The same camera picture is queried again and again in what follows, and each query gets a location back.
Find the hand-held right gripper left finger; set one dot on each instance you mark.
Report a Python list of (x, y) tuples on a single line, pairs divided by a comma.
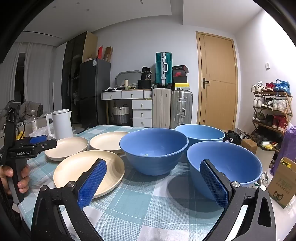
[(92, 183)]

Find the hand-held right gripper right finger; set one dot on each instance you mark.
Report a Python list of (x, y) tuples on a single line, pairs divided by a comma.
[(215, 185)]

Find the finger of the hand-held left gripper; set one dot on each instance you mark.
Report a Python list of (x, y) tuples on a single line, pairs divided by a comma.
[(47, 144), (38, 139)]

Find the cream round plate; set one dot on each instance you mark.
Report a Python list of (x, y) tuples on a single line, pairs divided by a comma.
[(106, 141), (76, 173), (67, 148)]

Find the blue ceramic bowl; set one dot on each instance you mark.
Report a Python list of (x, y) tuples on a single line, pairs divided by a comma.
[(198, 136), (229, 165), (153, 150)]

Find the person's left hand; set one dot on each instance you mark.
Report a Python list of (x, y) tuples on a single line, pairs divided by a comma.
[(23, 178)]

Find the clear plastic bag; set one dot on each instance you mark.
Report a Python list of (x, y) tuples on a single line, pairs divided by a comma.
[(39, 132)]

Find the yellow snack packet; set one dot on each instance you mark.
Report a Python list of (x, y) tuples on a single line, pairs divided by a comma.
[(20, 134)]

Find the clear plastic bottle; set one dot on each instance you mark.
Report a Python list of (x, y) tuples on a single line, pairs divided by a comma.
[(34, 120)]

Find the white electric kettle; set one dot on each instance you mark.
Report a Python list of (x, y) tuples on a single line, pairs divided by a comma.
[(61, 125)]

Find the grey jacket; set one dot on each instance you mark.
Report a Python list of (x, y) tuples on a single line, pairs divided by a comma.
[(31, 109)]

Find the white sneakers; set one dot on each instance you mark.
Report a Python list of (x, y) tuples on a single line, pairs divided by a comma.
[(263, 177)]

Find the brown cardboard box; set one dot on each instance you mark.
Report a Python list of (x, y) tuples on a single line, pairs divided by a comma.
[(248, 146)]

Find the pile of dark shoes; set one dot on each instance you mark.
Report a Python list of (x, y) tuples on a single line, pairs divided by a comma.
[(233, 136)]

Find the teal plaid tablecloth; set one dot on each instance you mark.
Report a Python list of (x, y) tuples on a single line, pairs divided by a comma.
[(143, 204)]

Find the yellow plastic bag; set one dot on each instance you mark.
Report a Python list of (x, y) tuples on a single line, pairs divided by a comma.
[(265, 144)]

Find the white sheer curtain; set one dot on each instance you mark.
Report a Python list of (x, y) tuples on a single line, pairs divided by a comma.
[(34, 74)]

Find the cat print cardboard box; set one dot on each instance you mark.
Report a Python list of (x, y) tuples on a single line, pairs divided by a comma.
[(283, 185)]

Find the dark grey fridge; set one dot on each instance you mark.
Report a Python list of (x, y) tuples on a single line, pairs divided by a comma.
[(92, 88)]

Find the woven two-tone basket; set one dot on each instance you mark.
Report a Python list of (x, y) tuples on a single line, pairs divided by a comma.
[(121, 114)]

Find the tall dark cabinet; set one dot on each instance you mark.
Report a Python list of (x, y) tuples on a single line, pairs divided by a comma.
[(71, 69)]

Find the purple bag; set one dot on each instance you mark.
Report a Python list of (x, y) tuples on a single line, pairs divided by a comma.
[(286, 148)]

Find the silver suitcase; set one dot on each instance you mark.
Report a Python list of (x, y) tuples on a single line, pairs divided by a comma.
[(181, 109)]

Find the white desk with drawers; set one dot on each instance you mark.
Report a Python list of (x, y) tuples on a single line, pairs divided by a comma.
[(141, 106)]

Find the beige suitcase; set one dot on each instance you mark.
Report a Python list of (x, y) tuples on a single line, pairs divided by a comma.
[(161, 107)]

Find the oval grey-framed mirror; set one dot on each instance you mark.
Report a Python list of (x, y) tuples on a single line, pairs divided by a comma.
[(119, 77)]

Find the cream bottle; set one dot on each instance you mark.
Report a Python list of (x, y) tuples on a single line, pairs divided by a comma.
[(126, 83)]

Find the yellow and black shoebox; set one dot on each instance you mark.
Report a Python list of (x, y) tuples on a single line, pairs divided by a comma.
[(181, 87)]

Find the red box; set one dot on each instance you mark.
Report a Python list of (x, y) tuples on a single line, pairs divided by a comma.
[(100, 52)]

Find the wooden shoe rack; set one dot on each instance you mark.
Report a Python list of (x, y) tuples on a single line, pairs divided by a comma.
[(271, 94)]

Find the tall brown box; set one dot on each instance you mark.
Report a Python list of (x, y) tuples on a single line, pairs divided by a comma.
[(108, 54)]

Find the black storage box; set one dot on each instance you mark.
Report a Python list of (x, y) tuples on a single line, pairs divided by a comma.
[(144, 84)]

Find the wooden door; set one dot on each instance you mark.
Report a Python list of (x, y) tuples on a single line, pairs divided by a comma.
[(219, 69)]

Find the group of assorted shoes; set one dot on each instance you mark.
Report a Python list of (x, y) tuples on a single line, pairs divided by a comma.
[(281, 86)]

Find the black paper bag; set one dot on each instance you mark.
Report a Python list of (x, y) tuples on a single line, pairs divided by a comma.
[(146, 73)]

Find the teal suitcase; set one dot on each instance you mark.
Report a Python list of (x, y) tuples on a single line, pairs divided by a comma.
[(163, 69)]

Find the white wall switch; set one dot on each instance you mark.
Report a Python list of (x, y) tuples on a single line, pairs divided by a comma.
[(267, 66)]

